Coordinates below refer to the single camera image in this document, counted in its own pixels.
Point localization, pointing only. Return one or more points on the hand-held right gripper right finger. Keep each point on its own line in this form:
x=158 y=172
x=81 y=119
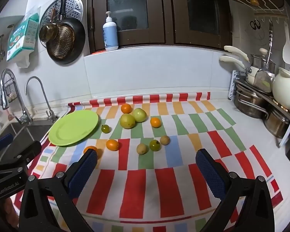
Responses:
x=211 y=176

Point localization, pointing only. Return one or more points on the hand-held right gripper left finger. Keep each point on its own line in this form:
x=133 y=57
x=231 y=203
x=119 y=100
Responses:
x=83 y=171

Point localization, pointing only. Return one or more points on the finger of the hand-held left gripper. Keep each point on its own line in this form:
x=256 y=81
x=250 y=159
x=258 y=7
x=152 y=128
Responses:
x=29 y=149
x=3 y=141

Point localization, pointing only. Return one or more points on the orange tangerine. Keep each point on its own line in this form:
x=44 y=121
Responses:
x=126 y=108
x=88 y=148
x=156 y=122
x=112 y=145

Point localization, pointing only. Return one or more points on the green plate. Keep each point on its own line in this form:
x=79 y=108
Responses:
x=72 y=128

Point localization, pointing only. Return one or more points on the small green tangerine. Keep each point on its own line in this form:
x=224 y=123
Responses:
x=105 y=128
x=155 y=145

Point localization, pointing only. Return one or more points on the brown kiwi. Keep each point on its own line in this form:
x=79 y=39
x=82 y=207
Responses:
x=164 y=140
x=141 y=148

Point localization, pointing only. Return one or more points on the person's left hand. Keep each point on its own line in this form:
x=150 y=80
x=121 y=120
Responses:
x=11 y=212

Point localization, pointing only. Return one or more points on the steel sink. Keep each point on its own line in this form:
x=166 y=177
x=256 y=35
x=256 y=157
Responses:
x=21 y=135

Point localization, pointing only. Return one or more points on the tall chrome kitchen faucet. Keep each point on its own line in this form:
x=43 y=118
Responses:
x=26 y=119

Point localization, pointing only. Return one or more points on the slim gooseneck faucet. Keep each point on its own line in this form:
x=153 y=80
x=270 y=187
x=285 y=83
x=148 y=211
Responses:
x=51 y=116

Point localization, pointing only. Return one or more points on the striped colourful tablecloth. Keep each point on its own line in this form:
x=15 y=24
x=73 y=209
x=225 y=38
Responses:
x=159 y=186

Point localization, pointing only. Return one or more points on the green apple front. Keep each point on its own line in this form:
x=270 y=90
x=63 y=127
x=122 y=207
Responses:
x=127 y=120

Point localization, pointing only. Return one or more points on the green pear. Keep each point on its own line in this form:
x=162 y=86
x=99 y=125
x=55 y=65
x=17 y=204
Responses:
x=140 y=114

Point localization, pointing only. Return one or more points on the large steel pot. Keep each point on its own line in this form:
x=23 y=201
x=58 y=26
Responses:
x=250 y=104

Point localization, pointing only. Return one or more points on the white plastic bag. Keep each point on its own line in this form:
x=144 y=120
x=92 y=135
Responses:
x=24 y=61

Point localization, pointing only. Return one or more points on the white plastic board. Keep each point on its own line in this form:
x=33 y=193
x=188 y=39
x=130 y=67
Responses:
x=233 y=87

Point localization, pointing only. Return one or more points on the steel pots on rack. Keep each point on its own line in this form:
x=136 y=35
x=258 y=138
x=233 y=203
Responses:
x=278 y=102

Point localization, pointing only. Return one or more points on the teal tissue pack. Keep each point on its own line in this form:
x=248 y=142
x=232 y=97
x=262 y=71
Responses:
x=21 y=38

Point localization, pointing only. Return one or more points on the metal spatula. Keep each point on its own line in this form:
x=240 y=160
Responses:
x=263 y=81

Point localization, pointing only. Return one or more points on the brass colander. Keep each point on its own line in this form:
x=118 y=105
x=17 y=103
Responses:
x=62 y=41

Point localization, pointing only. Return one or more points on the white kettle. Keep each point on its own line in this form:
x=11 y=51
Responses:
x=286 y=89

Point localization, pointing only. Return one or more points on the black frying pan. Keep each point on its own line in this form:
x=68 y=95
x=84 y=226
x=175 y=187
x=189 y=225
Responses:
x=78 y=43

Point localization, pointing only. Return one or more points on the small brass pot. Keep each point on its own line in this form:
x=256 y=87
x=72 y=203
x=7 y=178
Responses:
x=48 y=32

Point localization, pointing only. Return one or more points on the steel pot with lid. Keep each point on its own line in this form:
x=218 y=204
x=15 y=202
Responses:
x=257 y=61

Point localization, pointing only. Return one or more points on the white blue pump bottle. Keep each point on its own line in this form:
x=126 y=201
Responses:
x=110 y=36

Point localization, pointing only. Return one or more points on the white rice paddle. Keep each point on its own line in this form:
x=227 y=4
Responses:
x=288 y=50

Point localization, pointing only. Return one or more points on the silver steamer plate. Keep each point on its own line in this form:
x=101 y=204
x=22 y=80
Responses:
x=72 y=7

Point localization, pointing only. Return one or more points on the black scissors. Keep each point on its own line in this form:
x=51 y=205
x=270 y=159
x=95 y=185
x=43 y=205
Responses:
x=255 y=26

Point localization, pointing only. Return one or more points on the brown wooden window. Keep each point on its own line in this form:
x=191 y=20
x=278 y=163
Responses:
x=178 y=17
x=159 y=17

